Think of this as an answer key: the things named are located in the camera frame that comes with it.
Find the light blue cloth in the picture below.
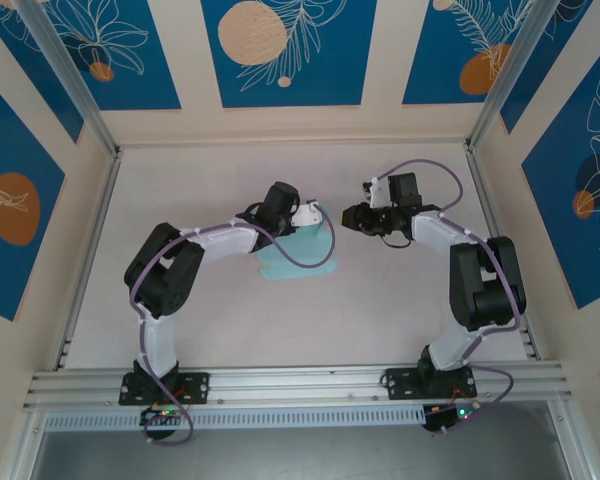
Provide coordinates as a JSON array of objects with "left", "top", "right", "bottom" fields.
[{"left": 256, "top": 219, "right": 339, "bottom": 283}]

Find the small controller circuit board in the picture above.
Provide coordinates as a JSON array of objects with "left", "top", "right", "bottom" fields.
[
  {"left": 424, "top": 403, "right": 481, "bottom": 426},
  {"left": 139, "top": 405, "right": 189, "bottom": 426}
]

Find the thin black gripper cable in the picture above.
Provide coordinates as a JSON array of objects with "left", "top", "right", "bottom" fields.
[{"left": 382, "top": 232, "right": 414, "bottom": 250}]

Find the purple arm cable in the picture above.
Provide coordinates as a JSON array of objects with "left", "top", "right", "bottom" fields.
[
  {"left": 129, "top": 202, "right": 337, "bottom": 447},
  {"left": 377, "top": 158, "right": 527, "bottom": 436}
]

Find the blue floral wall panel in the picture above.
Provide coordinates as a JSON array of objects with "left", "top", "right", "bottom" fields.
[
  {"left": 42, "top": 0, "right": 183, "bottom": 112},
  {"left": 499, "top": 0, "right": 600, "bottom": 135},
  {"left": 201, "top": 0, "right": 379, "bottom": 109},
  {"left": 0, "top": 69, "right": 67, "bottom": 322},
  {"left": 0, "top": 7, "right": 85, "bottom": 145},
  {"left": 402, "top": 0, "right": 536, "bottom": 106},
  {"left": 521, "top": 47, "right": 600, "bottom": 310}
]

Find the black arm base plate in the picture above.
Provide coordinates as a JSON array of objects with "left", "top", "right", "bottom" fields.
[
  {"left": 383, "top": 367, "right": 479, "bottom": 401},
  {"left": 118, "top": 370, "right": 211, "bottom": 405}
]

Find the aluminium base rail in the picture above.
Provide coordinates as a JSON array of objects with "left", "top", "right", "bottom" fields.
[{"left": 22, "top": 363, "right": 574, "bottom": 412}]

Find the aluminium frame post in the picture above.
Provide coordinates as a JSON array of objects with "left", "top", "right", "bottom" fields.
[
  {"left": 17, "top": 0, "right": 122, "bottom": 156},
  {"left": 467, "top": 0, "right": 554, "bottom": 151}
]

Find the grey slotted cable duct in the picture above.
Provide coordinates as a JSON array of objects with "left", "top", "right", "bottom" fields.
[{"left": 43, "top": 405, "right": 429, "bottom": 432}]

